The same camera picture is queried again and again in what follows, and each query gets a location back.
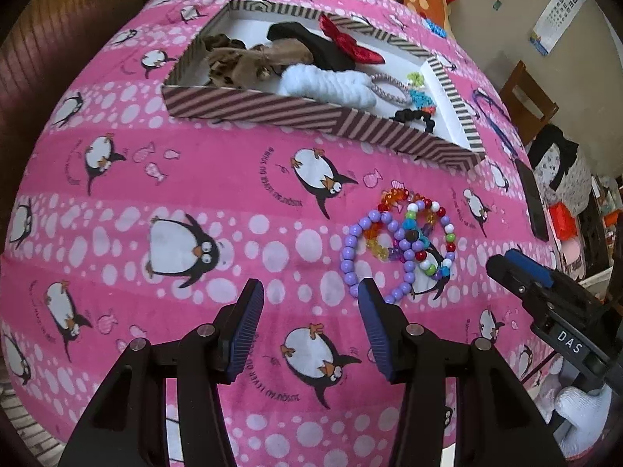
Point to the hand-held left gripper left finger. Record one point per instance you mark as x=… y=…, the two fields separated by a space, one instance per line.
x=243 y=331

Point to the brown scrunchie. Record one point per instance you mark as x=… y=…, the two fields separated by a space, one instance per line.
x=221 y=43

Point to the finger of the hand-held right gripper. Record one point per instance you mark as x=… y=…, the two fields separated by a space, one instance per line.
x=528 y=265
x=504 y=272

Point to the floral cushion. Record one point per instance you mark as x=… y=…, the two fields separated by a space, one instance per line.
x=579 y=180

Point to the red hair bow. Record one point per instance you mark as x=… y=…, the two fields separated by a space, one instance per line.
x=350 y=41

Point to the wall calendar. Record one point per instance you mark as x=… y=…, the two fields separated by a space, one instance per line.
x=555 y=19

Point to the pink penguin blanket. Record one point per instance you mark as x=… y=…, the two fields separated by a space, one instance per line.
x=194 y=180

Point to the person's right hand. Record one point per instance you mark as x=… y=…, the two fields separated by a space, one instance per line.
x=579 y=413

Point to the beige hair bow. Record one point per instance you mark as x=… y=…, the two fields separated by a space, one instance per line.
x=282 y=53

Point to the white fluffy scrunchie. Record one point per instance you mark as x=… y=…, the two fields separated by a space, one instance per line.
x=321 y=85

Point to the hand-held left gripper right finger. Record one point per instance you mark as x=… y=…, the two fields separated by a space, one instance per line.
x=377 y=335

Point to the red box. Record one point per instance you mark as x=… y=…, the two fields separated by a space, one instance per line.
x=562 y=219

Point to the striped cardboard box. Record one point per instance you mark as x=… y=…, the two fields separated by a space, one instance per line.
x=292 y=112

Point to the leopard print scrunchie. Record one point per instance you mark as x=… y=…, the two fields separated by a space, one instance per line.
x=224 y=70

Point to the wooden chair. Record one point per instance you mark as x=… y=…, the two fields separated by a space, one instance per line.
x=528 y=107

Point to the black cloth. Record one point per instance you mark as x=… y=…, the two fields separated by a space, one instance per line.
x=552 y=141

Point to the black phone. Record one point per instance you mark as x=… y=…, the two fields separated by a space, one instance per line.
x=533 y=204

